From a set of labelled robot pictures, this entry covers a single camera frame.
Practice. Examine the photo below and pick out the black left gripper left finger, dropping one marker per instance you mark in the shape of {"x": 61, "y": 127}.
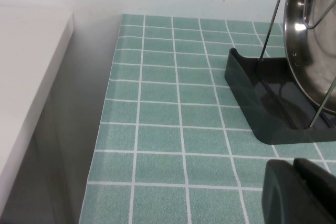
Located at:
{"x": 279, "y": 197}

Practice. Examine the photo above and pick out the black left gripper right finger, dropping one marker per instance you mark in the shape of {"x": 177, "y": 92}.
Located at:
{"x": 319, "y": 182}

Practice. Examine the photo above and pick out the stainless steel lid black knob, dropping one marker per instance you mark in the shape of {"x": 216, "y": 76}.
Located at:
{"x": 309, "y": 58}

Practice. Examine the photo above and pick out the green tile pattern tablecloth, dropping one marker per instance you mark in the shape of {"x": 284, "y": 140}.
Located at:
{"x": 162, "y": 129}

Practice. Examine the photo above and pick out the white cabinet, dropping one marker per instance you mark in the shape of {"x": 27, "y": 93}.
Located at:
{"x": 29, "y": 64}

